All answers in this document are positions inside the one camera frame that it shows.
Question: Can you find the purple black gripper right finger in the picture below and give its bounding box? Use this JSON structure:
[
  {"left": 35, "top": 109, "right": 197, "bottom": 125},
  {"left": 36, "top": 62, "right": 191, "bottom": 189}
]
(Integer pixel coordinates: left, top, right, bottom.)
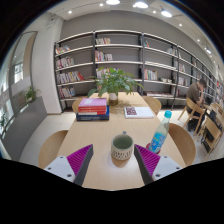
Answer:
[{"left": 134, "top": 144, "right": 182, "bottom": 185}]

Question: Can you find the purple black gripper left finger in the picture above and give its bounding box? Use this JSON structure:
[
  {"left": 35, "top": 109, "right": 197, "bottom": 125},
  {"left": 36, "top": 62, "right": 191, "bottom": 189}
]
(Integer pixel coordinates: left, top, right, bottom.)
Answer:
[{"left": 44, "top": 144, "right": 93, "bottom": 186}]

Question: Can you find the clear plastic water bottle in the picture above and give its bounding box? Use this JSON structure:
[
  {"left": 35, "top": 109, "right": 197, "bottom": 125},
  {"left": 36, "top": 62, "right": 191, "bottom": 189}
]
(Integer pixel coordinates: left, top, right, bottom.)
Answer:
[{"left": 149, "top": 110, "right": 172, "bottom": 154}]

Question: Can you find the red round coaster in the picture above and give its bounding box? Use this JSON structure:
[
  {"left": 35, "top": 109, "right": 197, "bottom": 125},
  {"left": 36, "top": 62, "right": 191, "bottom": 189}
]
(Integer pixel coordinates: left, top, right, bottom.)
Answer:
[{"left": 146, "top": 143, "right": 161, "bottom": 154}]

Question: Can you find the wooden chair left near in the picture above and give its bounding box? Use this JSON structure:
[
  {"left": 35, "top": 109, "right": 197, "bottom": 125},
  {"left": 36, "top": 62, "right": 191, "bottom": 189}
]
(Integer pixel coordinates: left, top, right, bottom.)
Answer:
[{"left": 38, "top": 130, "right": 68, "bottom": 169}]

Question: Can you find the patterned ceramic mug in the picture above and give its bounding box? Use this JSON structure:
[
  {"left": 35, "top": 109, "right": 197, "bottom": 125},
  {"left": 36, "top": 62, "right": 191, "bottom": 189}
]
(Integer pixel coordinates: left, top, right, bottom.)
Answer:
[{"left": 111, "top": 131, "right": 134, "bottom": 161}]

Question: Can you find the wooden chair right near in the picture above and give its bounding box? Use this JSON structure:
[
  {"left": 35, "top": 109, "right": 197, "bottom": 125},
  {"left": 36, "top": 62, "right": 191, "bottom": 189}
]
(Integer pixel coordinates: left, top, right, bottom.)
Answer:
[{"left": 169, "top": 123, "right": 196, "bottom": 167}]

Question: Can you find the open magazine on table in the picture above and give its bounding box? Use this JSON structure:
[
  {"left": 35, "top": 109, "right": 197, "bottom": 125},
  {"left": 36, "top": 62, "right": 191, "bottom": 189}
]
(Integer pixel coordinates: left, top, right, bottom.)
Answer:
[{"left": 124, "top": 107, "right": 154, "bottom": 118}]

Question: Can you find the stack of books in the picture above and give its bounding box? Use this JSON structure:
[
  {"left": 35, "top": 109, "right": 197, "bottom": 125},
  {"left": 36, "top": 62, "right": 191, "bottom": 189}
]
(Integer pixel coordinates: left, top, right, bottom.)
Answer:
[{"left": 76, "top": 98, "right": 109, "bottom": 121}]

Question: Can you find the wooden chair left far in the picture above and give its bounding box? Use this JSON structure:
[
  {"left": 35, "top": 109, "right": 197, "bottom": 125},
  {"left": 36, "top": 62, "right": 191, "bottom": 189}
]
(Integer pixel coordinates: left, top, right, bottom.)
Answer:
[{"left": 72, "top": 97, "right": 83, "bottom": 113}]

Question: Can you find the wooden chair behind person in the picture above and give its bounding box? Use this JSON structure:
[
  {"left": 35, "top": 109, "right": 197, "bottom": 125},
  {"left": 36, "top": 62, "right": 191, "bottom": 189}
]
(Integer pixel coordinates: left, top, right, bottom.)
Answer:
[{"left": 182, "top": 98, "right": 205, "bottom": 134}]

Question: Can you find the potted plant by window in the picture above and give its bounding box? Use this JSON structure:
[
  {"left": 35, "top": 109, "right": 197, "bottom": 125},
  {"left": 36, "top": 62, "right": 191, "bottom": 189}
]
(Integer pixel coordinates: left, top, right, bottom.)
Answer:
[{"left": 19, "top": 86, "right": 40, "bottom": 104}]

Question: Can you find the seated person in background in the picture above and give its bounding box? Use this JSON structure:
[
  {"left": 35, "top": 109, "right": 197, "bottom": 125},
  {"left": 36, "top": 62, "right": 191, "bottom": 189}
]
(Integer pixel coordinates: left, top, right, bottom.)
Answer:
[{"left": 185, "top": 78, "right": 208, "bottom": 116}]

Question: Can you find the green potted plant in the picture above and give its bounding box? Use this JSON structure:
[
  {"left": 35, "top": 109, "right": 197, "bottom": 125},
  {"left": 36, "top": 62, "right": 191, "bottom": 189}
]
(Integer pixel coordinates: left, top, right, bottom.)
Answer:
[{"left": 87, "top": 67, "right": 142, "bottom": 106}]

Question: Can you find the large grey bookshelf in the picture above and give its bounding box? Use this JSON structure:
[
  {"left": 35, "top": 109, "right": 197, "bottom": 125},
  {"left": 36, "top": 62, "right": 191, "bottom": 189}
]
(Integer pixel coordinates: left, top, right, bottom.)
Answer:
[{"left": 54, "top": 30, "right": 224, "bottom": 109}]

